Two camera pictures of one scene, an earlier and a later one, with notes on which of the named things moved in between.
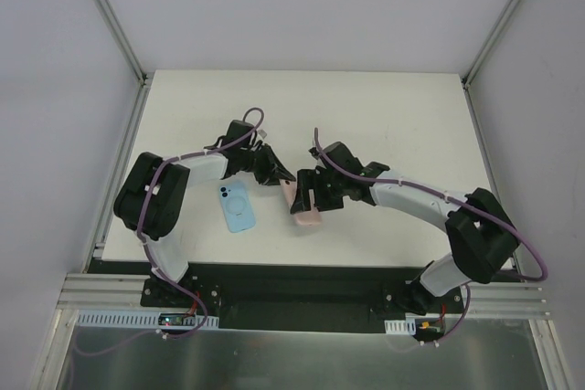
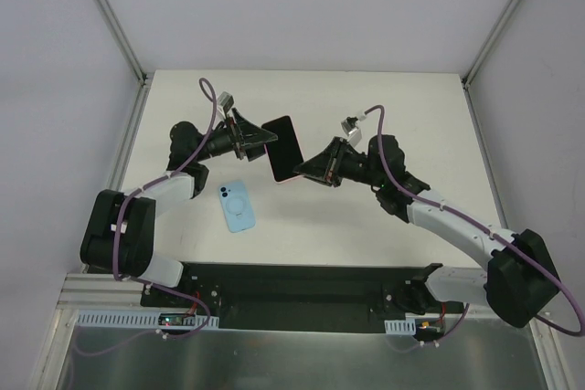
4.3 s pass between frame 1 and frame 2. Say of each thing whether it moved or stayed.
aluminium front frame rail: stayed
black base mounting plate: stayed
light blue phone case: stayed
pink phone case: moved
